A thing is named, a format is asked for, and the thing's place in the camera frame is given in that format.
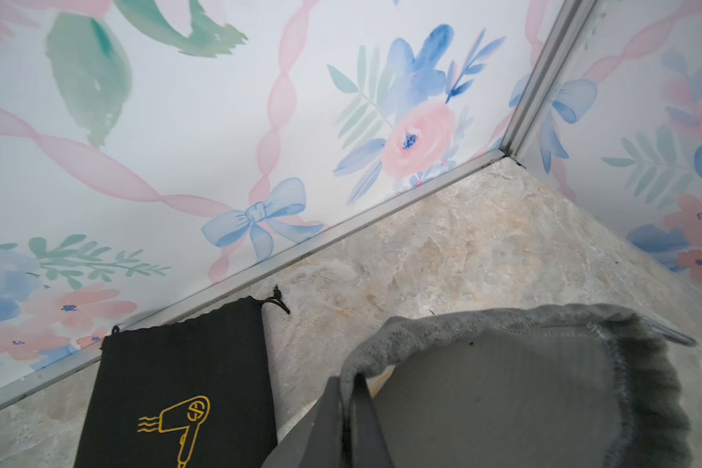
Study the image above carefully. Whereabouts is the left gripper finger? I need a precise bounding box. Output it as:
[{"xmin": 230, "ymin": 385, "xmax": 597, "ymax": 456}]
[{"xmin": 298, "ymin": 374, "xmax": 394, "ymax": 468}]

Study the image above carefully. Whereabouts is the grey drawstring pouch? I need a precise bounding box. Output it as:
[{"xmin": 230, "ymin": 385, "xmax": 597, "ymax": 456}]
[{"xmin": 259, "ymin": 302, "xmax": 698, "ymax": 468}]

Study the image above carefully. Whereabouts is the black pouch at back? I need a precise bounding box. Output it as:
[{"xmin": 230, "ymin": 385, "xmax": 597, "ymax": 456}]
[{"xmin": 74, "ymin": 290, "xmax": 287, "ymax": 468}]

